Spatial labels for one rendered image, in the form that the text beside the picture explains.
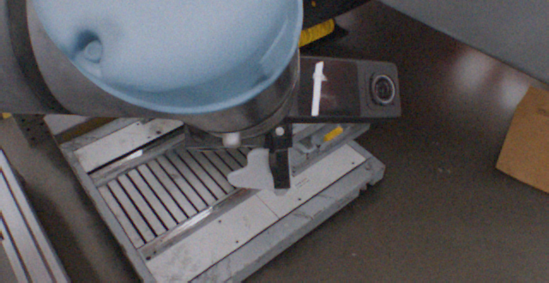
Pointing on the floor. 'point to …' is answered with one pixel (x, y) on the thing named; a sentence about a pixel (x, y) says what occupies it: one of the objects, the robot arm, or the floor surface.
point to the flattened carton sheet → (528, 141)
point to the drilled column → (32, 127)
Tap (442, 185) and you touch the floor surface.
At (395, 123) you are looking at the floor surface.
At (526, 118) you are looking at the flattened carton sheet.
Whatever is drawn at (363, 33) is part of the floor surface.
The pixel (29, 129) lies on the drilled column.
